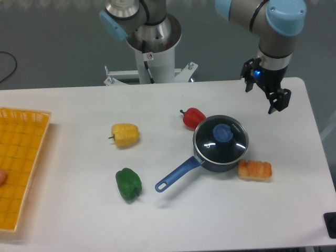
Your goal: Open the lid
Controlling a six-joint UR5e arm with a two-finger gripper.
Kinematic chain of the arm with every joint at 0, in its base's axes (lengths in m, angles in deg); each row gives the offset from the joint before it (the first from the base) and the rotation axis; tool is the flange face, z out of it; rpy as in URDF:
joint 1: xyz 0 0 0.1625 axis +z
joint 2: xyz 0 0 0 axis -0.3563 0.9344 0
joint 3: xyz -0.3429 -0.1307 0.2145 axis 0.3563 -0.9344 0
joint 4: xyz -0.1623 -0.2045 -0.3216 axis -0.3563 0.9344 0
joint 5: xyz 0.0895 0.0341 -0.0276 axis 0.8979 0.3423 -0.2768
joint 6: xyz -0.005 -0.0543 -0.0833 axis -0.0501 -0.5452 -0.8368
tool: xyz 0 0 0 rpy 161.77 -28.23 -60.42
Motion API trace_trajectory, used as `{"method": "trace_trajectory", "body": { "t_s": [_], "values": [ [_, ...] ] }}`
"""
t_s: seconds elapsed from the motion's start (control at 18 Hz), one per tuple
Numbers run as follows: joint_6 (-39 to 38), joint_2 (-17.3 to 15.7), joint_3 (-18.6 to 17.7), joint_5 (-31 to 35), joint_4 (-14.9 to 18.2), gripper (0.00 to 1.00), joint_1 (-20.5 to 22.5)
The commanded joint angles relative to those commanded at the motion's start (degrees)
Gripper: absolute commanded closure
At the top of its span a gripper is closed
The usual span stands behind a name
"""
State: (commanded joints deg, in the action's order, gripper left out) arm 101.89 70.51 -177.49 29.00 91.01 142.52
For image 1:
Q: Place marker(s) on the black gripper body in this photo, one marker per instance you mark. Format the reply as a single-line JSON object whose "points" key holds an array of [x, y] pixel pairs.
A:
{"points": [[268, 73]]}

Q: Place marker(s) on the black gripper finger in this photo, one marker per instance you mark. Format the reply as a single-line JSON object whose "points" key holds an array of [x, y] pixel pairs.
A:
{"points": [[247, 73], [278, 100]]}

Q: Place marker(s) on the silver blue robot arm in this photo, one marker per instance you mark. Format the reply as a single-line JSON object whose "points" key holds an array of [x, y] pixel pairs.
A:
{"points": [[276, 23]]}

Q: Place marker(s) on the glass lid blue knob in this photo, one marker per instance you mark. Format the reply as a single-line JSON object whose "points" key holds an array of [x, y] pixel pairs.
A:
{"points": [[221, 139]]}

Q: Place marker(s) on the red bell pepper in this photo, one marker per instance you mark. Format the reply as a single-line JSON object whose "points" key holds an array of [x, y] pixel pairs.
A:
{"points": [[192, 117]]}

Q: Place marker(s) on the orange shrimp sushi piece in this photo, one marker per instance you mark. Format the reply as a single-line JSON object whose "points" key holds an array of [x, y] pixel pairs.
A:
{"points": [[254, 170]]}

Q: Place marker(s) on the black round table fixture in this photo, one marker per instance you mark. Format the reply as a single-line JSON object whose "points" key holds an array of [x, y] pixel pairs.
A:
{"points": [[330, 222]]}

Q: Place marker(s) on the yellow bell pepper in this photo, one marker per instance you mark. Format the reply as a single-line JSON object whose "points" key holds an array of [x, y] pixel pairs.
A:
{"points": [[125, 134]]}

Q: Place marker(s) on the green bell pepper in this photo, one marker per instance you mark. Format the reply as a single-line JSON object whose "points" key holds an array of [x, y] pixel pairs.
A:
{"points": [[129, 184]]}

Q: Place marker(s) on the yellow woven basket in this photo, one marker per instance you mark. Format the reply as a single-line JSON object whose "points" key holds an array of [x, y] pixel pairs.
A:
{"points": [[22, 135]]}

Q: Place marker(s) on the blue saucepan with handle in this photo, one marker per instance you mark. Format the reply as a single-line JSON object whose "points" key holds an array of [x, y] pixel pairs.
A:
{"points": [[193, 162]]}

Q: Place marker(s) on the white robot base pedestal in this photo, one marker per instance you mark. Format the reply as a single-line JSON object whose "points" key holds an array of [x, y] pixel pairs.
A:
{"points": [[154, 50]]}

